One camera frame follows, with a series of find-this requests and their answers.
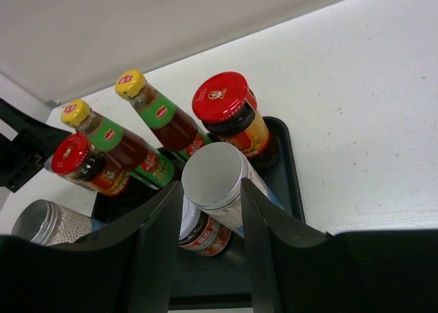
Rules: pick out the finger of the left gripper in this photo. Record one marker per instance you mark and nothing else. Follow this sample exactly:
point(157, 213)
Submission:
point(25, 155)

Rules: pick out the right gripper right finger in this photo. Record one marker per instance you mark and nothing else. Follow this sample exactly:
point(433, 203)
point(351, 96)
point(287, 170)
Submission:
point(296, 268)

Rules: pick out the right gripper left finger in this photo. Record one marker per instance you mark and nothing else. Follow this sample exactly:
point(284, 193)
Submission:
point(126, 266)

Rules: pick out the red lid chili jar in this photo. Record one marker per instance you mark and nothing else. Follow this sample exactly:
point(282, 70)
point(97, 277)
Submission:
point(79, 161)
point(227, 107)

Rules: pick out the yellow cap sauce bottle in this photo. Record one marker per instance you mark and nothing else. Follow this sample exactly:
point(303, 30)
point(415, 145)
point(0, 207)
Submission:
point(123, 147)
point(176, 130)

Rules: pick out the black plastic tray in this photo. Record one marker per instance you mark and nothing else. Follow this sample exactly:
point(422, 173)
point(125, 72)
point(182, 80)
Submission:
point(223, 281)

